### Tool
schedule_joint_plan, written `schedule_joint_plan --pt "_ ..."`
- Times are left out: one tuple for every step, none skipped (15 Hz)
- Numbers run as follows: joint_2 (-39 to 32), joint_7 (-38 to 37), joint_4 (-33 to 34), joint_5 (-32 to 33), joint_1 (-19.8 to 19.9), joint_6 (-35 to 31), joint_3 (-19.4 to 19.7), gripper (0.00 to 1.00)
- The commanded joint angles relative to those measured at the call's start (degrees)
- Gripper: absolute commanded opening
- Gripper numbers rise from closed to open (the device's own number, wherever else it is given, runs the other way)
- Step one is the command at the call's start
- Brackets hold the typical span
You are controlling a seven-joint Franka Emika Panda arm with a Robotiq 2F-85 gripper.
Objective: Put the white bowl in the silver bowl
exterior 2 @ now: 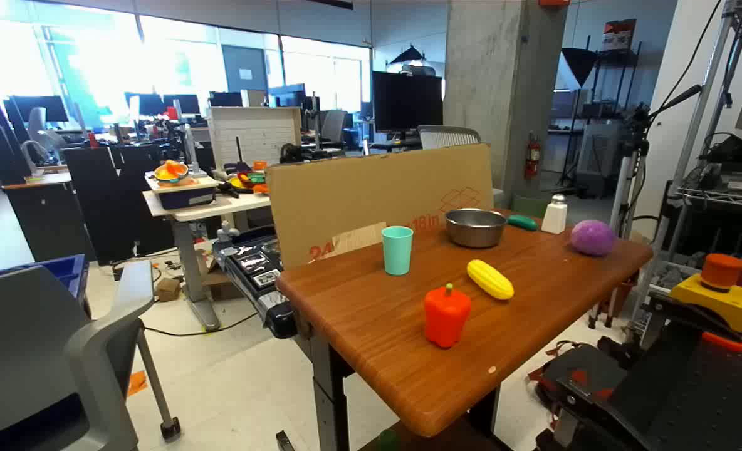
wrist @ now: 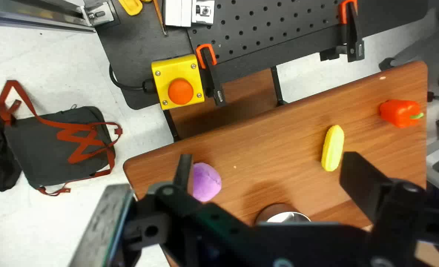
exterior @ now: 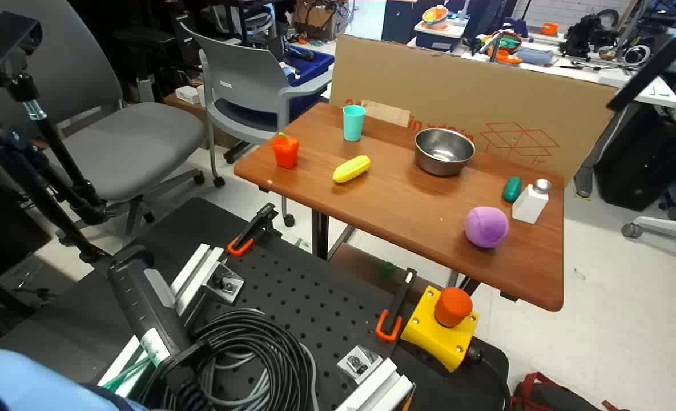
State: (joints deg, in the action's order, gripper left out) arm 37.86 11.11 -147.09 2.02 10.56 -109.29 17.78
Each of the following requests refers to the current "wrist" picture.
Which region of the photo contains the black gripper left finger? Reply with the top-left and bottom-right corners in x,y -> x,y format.
174,153 -> 194,193

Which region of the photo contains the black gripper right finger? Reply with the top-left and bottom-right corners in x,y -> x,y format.
338,150 -> 395,226

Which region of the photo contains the silver metal bowl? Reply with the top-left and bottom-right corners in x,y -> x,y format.
254,202 -> 313,227

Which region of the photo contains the purple plush ball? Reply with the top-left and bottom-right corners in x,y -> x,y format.
187,162 -> 224,205

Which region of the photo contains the yellow toy corn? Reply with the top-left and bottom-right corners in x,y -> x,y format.
319,123 -> 347,174

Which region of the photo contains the orange toy bell pepper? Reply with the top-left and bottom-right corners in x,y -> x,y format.
377,98 -> 426,131

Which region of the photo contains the yellow emergency stop button box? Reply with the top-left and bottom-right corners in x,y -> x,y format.
150,54 -> 208,112

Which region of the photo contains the orange black bar clamp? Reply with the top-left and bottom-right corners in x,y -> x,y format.
338,0 -> 366,64
194,42 -> 227,107

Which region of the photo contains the grey metal platform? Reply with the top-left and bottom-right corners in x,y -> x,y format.
67,183 -> 135,267

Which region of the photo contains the grey metal stand leg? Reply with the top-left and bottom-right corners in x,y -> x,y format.
378,20 -> 439,72

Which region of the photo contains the white labelled box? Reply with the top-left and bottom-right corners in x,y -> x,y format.
162,0 -> 217,30

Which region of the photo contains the black perforated mounting board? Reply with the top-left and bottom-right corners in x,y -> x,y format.
185,0 -> 430,85

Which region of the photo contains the black metal base plate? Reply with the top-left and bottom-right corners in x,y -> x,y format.
94,0 -> 202,112

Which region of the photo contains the black bag with red straps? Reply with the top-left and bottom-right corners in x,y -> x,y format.
0,79 -> 125,198

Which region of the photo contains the yellow plastic handle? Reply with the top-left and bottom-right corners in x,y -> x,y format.
117,0 -> 145,18

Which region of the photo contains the aluminium frame rail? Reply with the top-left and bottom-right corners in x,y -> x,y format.
0,0 -> 117,33

